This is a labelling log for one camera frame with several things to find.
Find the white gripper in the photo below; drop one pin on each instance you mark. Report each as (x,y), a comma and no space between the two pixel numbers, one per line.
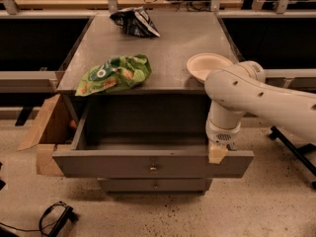
(222,135)

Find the grey top drawer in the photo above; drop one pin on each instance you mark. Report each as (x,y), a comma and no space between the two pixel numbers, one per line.
(147,137)

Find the grey drawer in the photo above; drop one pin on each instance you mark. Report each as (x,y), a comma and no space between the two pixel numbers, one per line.
(196,185)
(147,137)

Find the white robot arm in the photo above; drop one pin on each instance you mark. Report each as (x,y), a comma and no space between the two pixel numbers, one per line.
(241,88)

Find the grey drawer cabinet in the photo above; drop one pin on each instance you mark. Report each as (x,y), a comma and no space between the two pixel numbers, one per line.
(182,35)

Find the grey bottom drawer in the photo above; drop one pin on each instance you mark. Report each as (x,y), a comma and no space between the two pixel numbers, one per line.
(196,185)

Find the open cardboard box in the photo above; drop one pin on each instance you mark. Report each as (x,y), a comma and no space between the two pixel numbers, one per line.
(51,131)

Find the black stand legs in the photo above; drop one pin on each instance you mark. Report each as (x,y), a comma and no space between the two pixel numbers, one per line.
(298,152)

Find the white paper bowl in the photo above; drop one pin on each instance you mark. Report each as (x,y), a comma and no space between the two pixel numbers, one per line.
(200,65)

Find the green chip bag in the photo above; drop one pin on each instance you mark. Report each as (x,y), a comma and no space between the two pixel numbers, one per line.
(117,74)

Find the dark blue chip bag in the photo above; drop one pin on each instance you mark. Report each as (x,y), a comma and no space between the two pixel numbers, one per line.
(135,21)

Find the wooden desk with metal frame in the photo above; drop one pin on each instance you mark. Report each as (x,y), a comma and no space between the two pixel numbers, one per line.
(223,8)

